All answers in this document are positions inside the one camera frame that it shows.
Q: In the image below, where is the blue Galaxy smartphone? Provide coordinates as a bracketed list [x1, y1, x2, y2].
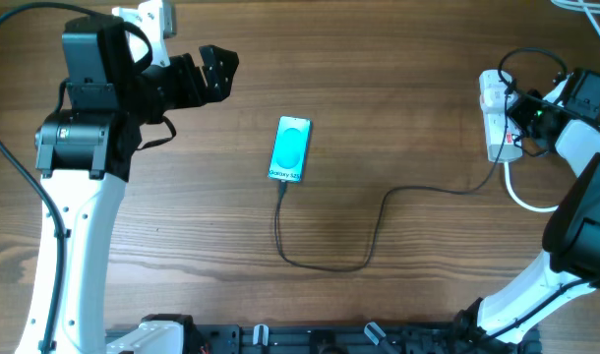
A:
[268, 116, 312, 183]

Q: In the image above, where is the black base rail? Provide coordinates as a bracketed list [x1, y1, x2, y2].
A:
[102, 322, 542, 354]

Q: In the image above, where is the white charger plug adapter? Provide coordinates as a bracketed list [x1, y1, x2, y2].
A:
[480, 82, 517, 113]

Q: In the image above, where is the white power strip cable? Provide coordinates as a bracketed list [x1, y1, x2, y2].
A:
[502, 0, 600, 214]

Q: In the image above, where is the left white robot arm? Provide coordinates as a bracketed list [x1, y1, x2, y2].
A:
[18, 15, 239, 353]

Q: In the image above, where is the black USB charging cable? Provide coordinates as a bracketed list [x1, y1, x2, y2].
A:
[273, 79, 520, 272]

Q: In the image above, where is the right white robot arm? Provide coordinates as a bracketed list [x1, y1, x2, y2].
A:
[448, 68, 600, 353]

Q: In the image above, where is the white power strip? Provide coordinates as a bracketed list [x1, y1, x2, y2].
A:
[479, 69, 523, 163]

